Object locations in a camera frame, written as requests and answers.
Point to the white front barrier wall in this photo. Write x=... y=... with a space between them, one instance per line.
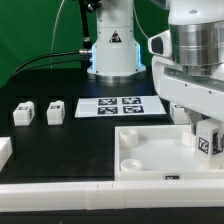
x=111 y=195

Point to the white left obstacle block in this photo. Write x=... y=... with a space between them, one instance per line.
x=5 y=151

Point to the white square tabletop tray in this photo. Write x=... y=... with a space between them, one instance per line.
x=161 y=152

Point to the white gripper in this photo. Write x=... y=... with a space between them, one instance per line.
x=198 y=94

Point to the white sheet with markers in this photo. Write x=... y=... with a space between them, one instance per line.
x=119 y=106

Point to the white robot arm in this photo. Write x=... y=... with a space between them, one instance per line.
x=187 y=63

